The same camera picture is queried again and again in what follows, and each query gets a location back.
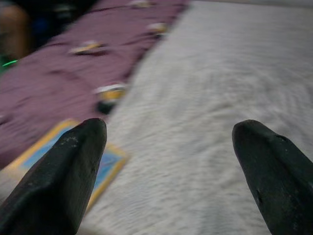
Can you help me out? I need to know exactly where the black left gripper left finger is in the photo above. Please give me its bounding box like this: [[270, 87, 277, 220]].
[[0, 117, 108, 235]]

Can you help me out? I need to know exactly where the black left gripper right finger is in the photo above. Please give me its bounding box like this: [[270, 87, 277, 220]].
[[231, 119, 313, 235]]

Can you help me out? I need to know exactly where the blue yellow children's book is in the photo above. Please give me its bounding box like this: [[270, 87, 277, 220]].
[[0, 118, 129, 211]]

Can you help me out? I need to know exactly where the purple cartoon print blanket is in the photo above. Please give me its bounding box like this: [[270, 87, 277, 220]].
[[0, 0, 191, 169]]

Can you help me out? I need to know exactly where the quilted grey dotted mattress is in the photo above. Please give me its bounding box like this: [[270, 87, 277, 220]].
[[80, 0, 313, 235]]

